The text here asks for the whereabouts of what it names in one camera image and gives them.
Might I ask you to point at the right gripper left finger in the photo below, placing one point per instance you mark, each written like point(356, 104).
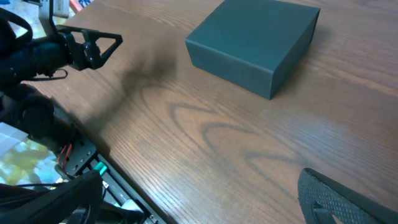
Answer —
point(78, 201)

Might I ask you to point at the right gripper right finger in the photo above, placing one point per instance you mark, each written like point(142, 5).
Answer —
point(323, 200)

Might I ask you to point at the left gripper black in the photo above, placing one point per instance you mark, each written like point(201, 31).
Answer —
point(46, 57)

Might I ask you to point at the dark green gift box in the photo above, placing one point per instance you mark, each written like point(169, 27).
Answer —
point(254, 44)

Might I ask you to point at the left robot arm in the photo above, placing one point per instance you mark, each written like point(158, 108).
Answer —
point(32, 112)

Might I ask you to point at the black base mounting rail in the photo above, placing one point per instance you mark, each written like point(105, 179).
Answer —
point(79, 154)

